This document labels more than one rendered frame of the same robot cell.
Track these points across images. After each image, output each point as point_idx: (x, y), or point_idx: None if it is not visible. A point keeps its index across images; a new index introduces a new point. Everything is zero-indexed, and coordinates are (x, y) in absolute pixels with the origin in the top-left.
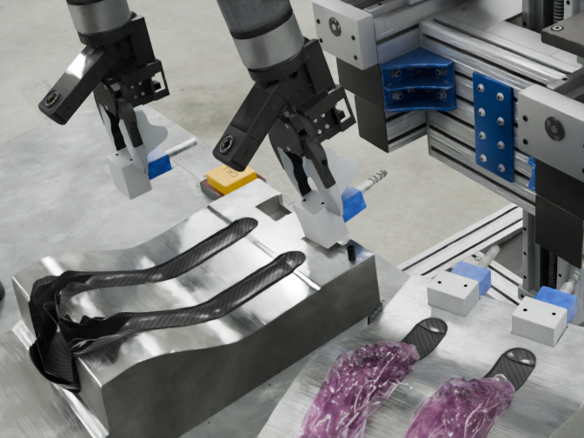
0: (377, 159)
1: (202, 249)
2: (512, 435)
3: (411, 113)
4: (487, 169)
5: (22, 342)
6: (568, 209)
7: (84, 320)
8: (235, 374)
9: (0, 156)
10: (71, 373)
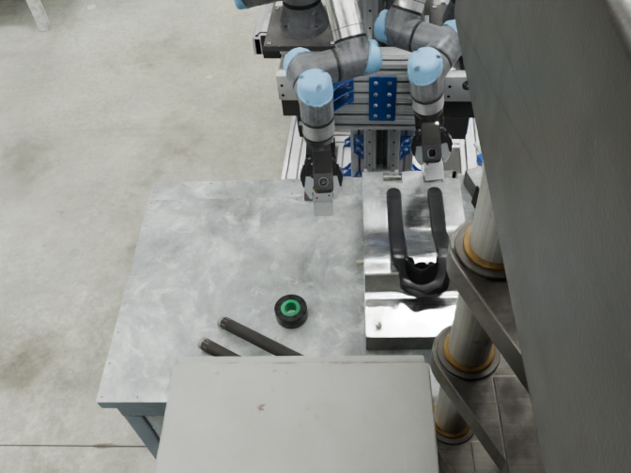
0: (151, 160)
1: (391, 213)
2: None
3: None
4: (377, 120)
5: (380, 299)
6: (460, 116)
7: (437, 258)
8: None
9: (152, 259)
10: (427, 288)
